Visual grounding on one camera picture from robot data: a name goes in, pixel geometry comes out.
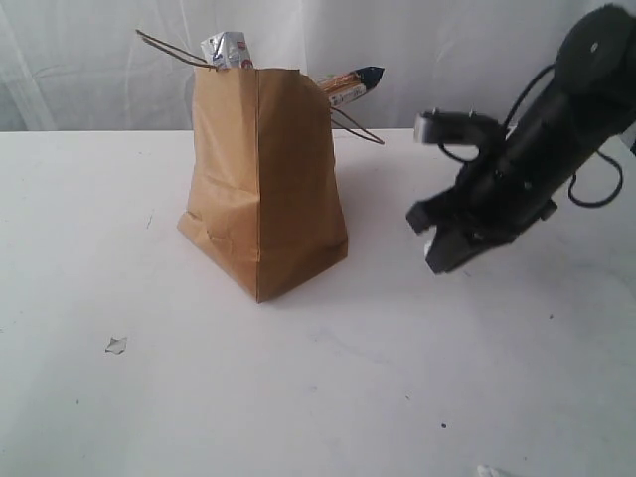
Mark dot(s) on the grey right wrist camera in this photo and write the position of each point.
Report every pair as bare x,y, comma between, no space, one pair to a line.
457,128

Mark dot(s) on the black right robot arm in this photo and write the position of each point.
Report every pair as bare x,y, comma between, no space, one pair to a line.
591,95

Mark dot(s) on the large brown paper bag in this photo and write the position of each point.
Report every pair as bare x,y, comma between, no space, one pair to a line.
264,203

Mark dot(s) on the small white blue carton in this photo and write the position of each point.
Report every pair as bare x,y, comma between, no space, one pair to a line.
227,50

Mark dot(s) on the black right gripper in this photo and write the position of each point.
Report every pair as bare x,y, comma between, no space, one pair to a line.
496,197

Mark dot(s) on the spaghetti package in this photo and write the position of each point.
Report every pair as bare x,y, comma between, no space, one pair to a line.
346,88

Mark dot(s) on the torn label scrap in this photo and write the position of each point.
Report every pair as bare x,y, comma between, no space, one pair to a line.
116,346

